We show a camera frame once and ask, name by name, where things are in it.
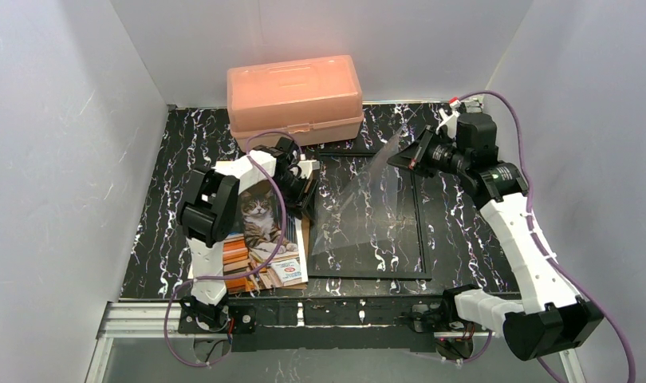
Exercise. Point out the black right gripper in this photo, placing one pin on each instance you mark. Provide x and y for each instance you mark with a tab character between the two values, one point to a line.
423	151

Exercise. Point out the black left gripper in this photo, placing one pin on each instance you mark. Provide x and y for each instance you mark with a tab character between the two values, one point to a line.
306	189

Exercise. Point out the cat photo print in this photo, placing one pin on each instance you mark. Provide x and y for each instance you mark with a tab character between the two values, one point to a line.
257	235

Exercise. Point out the black picture frame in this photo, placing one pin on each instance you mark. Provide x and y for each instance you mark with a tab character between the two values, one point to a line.
404	259

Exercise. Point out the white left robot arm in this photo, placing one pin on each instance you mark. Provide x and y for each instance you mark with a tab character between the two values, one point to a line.
211	292

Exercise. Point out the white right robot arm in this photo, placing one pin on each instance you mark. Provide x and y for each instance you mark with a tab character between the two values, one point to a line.
552	316

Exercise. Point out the brown cardboard backing board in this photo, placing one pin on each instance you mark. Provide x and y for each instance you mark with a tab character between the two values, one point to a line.
303	233

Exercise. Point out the pink plastic storage box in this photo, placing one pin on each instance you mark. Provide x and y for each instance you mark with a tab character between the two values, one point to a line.
317	100

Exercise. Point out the white mat board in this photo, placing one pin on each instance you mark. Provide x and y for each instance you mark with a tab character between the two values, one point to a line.
209	214

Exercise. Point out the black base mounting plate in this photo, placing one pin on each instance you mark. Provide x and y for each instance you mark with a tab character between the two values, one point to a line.
415	323

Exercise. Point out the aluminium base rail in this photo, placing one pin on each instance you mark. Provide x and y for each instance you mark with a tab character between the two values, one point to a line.
140	342

